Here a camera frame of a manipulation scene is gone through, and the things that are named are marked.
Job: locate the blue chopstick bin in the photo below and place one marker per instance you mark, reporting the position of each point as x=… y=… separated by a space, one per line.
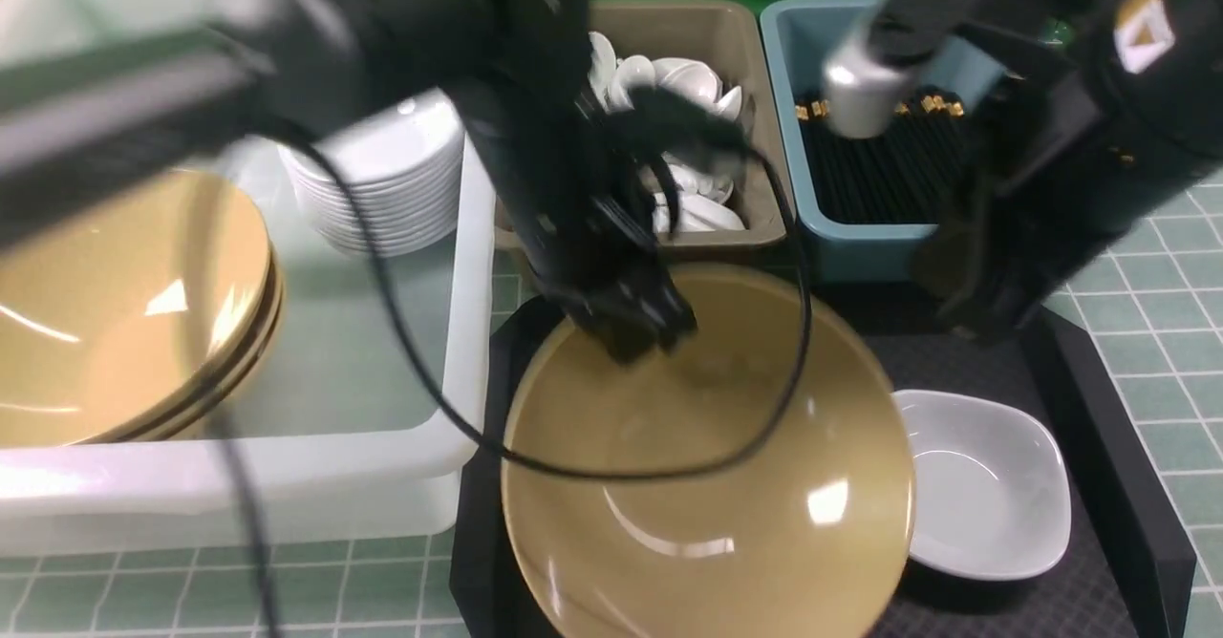
x=797 y=35

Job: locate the stack of white dishes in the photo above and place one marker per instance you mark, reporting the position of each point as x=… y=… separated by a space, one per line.
x=404 y=168

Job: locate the white square side dish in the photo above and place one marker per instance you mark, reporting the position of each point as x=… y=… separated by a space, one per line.
x=992 y=500

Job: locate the olive spoon bin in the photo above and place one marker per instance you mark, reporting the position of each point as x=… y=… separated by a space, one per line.
x=726 y=36

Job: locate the pile of white spoons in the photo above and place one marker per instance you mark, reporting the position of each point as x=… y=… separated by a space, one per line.
x=702 y=196

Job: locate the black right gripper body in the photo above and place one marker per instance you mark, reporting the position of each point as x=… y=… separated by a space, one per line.
x=1028 y=211

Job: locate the large white plastic tub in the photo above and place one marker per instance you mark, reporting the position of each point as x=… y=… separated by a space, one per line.
x=341 y=438

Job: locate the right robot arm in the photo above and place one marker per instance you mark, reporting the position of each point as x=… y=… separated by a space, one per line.
x=1156 y=63

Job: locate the black serving tray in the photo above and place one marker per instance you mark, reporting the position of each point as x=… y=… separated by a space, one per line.
x=1130 y=565

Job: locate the bundle of black chopsticks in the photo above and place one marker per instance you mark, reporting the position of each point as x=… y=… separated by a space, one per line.
x=899 y=178

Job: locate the stack of yellow bowls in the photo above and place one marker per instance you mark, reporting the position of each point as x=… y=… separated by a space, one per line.
x=126 y=322

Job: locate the yellow noodle bowl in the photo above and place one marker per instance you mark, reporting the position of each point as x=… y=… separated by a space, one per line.
x=809 y=538

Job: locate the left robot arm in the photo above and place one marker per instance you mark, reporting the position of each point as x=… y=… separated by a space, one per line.
x=80 y=129

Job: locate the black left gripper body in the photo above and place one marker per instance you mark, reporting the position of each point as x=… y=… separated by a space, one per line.
x=569 y=189

